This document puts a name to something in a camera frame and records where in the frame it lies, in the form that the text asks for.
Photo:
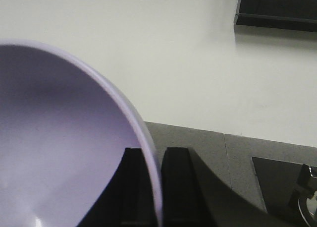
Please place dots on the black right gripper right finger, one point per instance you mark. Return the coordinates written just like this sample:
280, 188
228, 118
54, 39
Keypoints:
194, 196

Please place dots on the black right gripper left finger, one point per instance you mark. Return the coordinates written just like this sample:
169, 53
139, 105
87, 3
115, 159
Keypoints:
127, 201

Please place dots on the purple plastic bowl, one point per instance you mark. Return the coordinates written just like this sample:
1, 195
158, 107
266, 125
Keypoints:
63, 132

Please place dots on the black wall cabinet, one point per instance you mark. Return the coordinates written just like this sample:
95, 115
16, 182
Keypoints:
300, 15

